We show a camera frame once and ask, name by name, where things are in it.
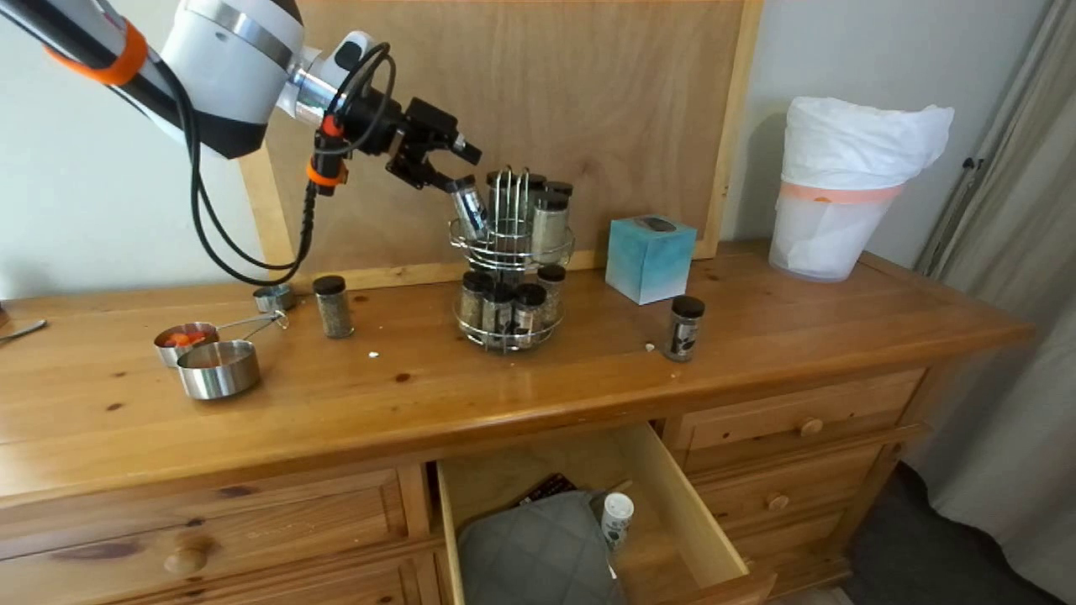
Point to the grey quilted pad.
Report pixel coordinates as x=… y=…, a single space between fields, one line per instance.
x=538 y=555

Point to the round wooden drawer knob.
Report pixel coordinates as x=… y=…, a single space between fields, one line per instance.
x=191 y=552
x=777 y=502
x=808 y=427

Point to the framed plywood board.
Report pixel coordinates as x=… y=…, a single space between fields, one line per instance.
x=607 y=102

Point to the small white bottle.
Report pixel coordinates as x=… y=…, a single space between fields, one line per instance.
x=618 y=519

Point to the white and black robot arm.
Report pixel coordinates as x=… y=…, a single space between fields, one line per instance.
x=222 y=56

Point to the small steel measuring cup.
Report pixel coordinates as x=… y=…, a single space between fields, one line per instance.
x=273 y=298

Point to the black-capped glass spice jar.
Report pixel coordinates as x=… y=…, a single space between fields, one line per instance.
x=688 y=332
x=499 y=308
x=472 y=299
x=553 y=289
x=528 y=310
x=549 y=231
x=560 y=188
x=332 y=310

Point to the open wooden drawer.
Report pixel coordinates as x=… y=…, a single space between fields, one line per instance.
x=684 y=506

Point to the large steel measuring cup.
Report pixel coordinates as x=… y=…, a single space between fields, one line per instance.
x=220 y=375

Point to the closed wooden drawer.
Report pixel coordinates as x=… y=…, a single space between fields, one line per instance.
x=876 y=406
x=337 y=584
x=282 y=522
x=842 y=474

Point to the blue tissue box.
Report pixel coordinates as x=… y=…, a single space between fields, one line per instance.
x=648 y=264

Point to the steel cup with orange contents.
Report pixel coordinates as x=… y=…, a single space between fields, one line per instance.
x=162 y=351

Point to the white plastic trash bin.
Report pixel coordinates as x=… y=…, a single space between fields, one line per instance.
x=826 y=239

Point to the wooden dresser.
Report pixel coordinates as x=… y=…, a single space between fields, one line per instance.
x=447 y=392

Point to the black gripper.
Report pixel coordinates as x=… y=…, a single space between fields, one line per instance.
x=425 y=139

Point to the small pale bead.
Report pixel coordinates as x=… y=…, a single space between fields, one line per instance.
x=648 y=349

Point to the grey curtain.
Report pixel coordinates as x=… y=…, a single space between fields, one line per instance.
x=1029 y=392

